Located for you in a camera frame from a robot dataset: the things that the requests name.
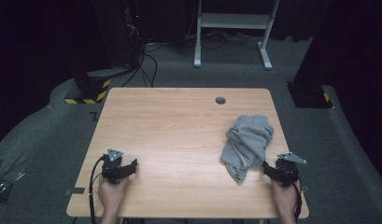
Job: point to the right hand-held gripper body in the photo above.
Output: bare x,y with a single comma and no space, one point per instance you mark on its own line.
286,171

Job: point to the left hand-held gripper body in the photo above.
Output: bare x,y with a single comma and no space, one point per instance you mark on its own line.
111,169

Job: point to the grey shorts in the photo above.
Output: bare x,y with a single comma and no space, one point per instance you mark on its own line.
246,146

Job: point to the person's left hand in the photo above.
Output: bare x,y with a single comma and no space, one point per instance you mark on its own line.
111,194

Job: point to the person's right hand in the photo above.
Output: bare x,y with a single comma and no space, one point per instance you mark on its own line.
285,199

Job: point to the black floor tape mark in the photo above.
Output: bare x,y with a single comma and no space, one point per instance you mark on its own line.
94,116

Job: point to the black yellow striped stand base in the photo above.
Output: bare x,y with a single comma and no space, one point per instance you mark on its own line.
92,90

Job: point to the folded metal tripod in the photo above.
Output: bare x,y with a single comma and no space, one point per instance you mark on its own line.
5,183

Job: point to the black equipment tower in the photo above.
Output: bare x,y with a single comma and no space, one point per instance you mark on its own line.
120,31

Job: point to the white metal desk frame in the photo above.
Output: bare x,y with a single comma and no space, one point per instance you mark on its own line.
232,21

